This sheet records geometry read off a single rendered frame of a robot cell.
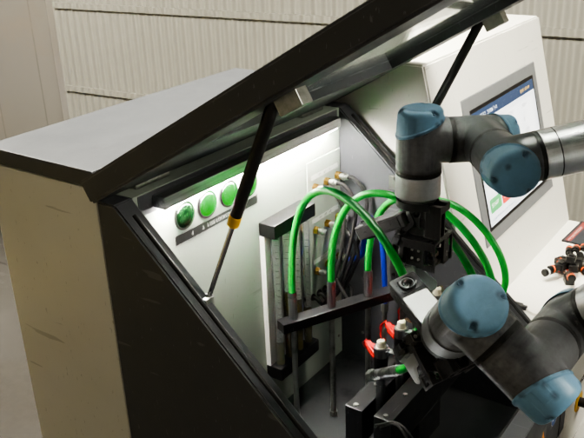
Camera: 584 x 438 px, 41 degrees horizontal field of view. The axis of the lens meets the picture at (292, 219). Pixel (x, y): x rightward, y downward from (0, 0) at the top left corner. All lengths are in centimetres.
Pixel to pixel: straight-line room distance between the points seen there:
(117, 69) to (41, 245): 292
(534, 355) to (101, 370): 79
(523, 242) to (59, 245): 118
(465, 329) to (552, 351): 11
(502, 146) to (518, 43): 99
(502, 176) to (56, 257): 76
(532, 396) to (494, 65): 114
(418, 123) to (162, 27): 289
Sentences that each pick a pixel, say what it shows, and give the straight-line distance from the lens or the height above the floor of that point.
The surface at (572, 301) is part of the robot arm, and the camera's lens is 106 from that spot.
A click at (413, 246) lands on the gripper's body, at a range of 131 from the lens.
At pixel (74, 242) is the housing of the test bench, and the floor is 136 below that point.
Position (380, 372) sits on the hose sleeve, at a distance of 135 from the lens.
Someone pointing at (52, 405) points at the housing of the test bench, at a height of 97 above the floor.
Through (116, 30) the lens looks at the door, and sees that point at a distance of 424.
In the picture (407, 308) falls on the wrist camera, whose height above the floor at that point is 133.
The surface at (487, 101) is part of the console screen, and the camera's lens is 190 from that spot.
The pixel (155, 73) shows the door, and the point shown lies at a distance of 412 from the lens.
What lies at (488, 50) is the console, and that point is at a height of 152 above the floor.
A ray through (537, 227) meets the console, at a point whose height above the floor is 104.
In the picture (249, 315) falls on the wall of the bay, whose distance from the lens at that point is 159.
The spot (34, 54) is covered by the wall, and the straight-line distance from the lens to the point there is 481.
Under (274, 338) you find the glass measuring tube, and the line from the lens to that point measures 167.
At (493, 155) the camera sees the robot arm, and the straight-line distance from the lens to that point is 114.
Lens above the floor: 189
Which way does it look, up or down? 23 degrees down
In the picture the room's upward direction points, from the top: 2 degrees counter-clockwise
